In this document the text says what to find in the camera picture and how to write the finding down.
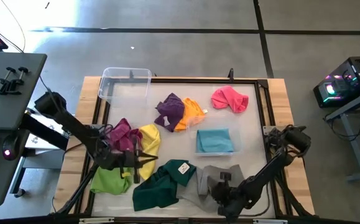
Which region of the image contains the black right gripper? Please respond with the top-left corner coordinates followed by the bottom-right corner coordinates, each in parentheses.
top-left (212, 172), bottom-right (249, 220)

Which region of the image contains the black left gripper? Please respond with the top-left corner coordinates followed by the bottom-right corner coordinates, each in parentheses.
top-left (97, 138), bottom-right (159, 184)

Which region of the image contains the grey towel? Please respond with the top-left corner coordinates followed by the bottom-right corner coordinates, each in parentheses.
top-left (176, 164), bottom-right (245, 214)

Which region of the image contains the yellow towel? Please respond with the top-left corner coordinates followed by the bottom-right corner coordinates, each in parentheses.
top-left (138, 124), bottom-right (162, 180)

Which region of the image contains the magenta towel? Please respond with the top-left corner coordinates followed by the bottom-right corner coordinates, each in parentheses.
top-left (104, 118), bottom-right (144, 153)

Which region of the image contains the lime green towel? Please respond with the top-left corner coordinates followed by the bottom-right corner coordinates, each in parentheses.
top-left (90, 166), bottom-right (134, 196)

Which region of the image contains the purple towel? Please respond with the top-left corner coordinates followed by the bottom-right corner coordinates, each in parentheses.
top-left (154, 92), bottom-right (186, 133)

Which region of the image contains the orange towel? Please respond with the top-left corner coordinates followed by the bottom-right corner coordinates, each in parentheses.
top-left (173, 97), bottom-right (206, 133)

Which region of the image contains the white table mat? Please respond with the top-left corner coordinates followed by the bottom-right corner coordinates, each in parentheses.
top-left (91, 82), bottom-right (275, 218)

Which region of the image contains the dark green towel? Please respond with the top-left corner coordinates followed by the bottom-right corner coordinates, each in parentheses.
top-left (132, 159), bottom-right (197, 212)

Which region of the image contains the light blue towel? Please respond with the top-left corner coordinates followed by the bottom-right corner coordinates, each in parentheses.
top-left (196, 128), bottom-right (235, 154)

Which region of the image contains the white metal strip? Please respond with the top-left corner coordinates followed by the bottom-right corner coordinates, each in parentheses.
top-left (79, 217), bottom-right (116, 224)
top-left (253, 218), bottom-right (288, 224)

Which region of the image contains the pink towel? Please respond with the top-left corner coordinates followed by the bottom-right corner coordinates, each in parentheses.
top-left (211, 85), bottom-right (249, 114)

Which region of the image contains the black beam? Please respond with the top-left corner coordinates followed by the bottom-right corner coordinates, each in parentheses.
top-left (19, 112), bottom-right (70, 151)

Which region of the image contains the black computer mouse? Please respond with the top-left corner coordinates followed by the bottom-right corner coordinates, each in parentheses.
top-left (1, 133), bottom-right (21, 162)

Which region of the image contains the black screw clamp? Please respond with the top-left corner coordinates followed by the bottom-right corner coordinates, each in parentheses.
top-left (0, 66), bottom-right (30, 95)
top-left (0, 66), bottom-right (17, 95)

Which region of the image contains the black computer tower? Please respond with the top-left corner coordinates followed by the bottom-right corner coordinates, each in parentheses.
top-left (312, 55), bottom-right (360, 109)

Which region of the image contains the black aluminium table frame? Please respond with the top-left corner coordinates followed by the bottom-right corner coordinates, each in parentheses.
top-left (53, 76), bottom-right (316, 224)

